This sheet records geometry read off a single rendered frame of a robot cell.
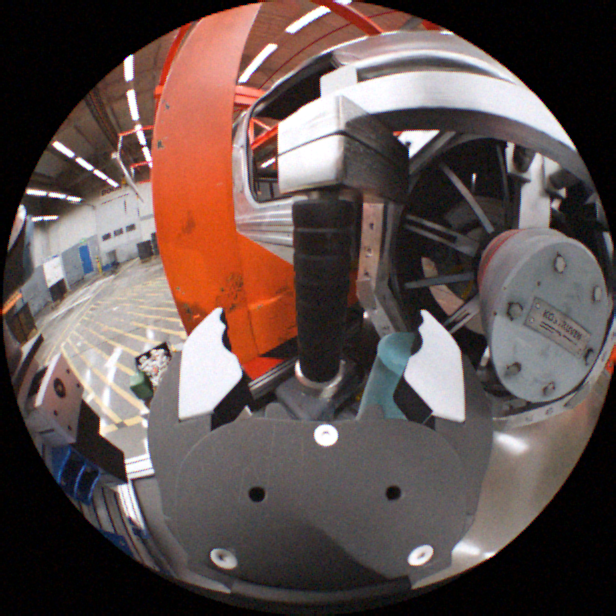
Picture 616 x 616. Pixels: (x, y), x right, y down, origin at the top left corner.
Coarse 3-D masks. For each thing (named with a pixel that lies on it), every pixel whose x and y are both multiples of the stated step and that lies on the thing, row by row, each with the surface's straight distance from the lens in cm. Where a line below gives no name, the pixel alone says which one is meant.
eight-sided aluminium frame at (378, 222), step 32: (416, 160) 36; (384, 224) 32; (384, 256) 36; (608, 256) 45; (384, 288) 38; (608, 288) 47; (384, 320) 35; (608, 320) 44; (608, 352) 46; (512, 416) 43; (544, 416) 46
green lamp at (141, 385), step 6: (138, 372) 44; (144, 372) 43; (132, 378) 43; (138, 378) 42; (144, 378) 41; (132, 384) 42; (138, 384) 41; (144, 384) 41; (150, 384) 43; (132, 390) 42; (138, 390) 42; (144, 390) 42; (150, 390) 42; (138, 396) 43; (144, 396) 43
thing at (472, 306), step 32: (448, 160) 45; (480, 160) 53; (416, 192) 42; (512, 192) 42; (576, 192) 46; (416, 224) 52; (576, 224) 54; (416, 256) 56; (480, 256) 43; (416, 288) 52; (448, 320) 43; (480, 352) 57
